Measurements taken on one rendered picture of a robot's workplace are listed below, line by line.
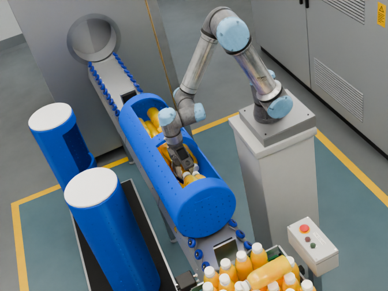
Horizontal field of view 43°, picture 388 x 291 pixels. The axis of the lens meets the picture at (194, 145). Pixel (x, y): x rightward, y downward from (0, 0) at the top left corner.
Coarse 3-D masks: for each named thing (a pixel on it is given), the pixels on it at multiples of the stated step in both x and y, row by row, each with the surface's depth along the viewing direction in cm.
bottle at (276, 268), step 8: (280, 256) 180; (264, 264) 179; (272, 264) 177; (280, 264) 177; (288, 264) 177; (256, 272) 176; (264, 272) 176; (272, 272) 176; (280, 272) 176; (288, 272) 178; (248, 280) 176; (256, 280) 175; (264, 280) 175; (272, 280) 176; (256, 288) 175
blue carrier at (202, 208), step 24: (144, 96) 265; (120, 120) 268; (144, 120) 278; (144, 144) 239; (192, 144) 250; (144, 168) 239; (168, 168) 219; (168, 192) 213; (192, 192) 202; (216, 192) 206; (192, 216) 208; (216, 216) 214
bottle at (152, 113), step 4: (152, 108) 273; (156, 108) 276; (148, 112) 273; (152, 112) 270; (156, 112) 270; (148, 116) 273; (152, 116) 268; (156, 116) 266; (152, 120) 267; (156, 120) 264; (156, 124) 264
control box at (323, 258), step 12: (288, 228) 195; (312, 228) 193; (300, 240) 189; (312, 240) 188; (324, 240) 187; (300, 252) 193; (312, 252) 184; (324, 252) 183; (336, 252) 183; (312, 264) 185; (324, 264) 184; (336, 264) 187
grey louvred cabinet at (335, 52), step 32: (256, 0) 469; (288, 0) 406; (320, 0) 357; (352, 0) 319; (384, 0) 289; (256, 32) 502; (288, 32) 430; (320, 32) 376; (352, 32) 334; (384, 32) 301; (288, 64) 457; (320, 64) 395; (352, 64) 350; (384, 64) 313; (320, 96) 418; (352, 96) 366; (384, 96) 328; (352, 128) 395; (384, 128) 343
